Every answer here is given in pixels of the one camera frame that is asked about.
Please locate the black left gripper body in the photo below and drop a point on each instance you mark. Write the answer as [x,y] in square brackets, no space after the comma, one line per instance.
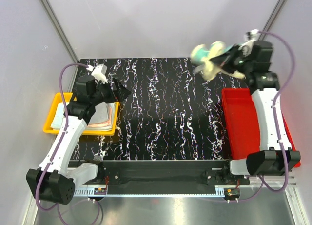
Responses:
[104,92]

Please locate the pink towel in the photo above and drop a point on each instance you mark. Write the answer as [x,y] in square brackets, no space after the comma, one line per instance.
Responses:
[102,120]

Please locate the black mounting base plate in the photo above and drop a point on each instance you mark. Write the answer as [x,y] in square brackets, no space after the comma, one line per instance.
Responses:
[168,174]

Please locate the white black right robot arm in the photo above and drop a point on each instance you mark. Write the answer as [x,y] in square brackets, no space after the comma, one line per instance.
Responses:
[257,79]

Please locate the grey towel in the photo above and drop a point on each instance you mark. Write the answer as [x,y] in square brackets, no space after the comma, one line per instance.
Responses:
[102,112]

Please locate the red plastic tray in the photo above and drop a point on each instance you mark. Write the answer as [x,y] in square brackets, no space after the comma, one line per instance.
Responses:
[259,137]

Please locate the connector box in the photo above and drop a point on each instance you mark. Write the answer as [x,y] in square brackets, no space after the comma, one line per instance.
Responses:
[233,192]
[100,191]

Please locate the white cable duct strip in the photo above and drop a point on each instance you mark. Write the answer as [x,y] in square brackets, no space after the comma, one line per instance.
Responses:
[207,192]

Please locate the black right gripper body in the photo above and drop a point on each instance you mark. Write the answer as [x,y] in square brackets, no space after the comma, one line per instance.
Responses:
[236,60]

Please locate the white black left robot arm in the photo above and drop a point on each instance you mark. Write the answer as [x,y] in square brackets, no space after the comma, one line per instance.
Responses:
[52,181]

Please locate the light blue towel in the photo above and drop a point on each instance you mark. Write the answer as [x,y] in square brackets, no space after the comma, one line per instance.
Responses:
[56,122]

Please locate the left connector box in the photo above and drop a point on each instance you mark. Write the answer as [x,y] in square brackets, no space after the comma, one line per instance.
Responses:
[100,191]

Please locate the yellow plastic tray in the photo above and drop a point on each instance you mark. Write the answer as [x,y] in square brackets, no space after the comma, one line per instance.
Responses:
[55,117]

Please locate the right connector box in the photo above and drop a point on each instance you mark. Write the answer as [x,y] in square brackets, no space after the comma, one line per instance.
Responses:
[233,192]

